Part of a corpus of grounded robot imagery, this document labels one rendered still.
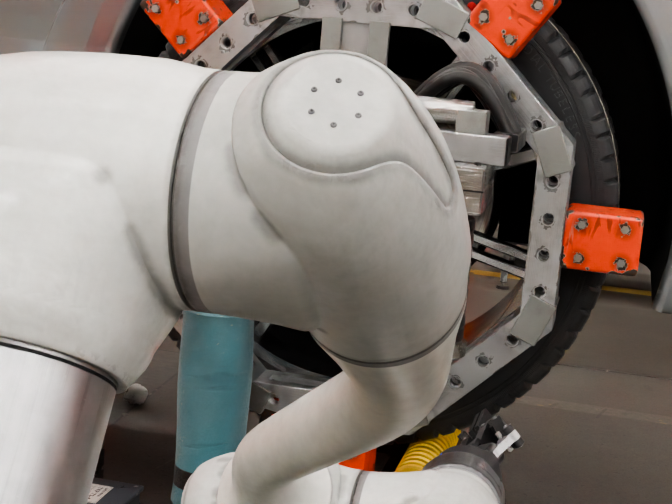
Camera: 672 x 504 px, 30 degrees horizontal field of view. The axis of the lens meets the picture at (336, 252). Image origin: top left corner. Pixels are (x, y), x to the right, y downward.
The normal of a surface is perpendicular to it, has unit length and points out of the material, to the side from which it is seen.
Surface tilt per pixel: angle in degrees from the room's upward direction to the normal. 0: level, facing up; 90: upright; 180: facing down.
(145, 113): 48
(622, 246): 90
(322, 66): 54
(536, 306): 90
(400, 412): 144
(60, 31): 90
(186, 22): 90
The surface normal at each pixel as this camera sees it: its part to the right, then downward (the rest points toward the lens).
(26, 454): 0.53, -0.18
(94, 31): -0.23, 0.17
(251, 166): -0.65, 0.22
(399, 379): 0.16, 0.93
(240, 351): 0.70, 0.15
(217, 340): 0.11, 0.16
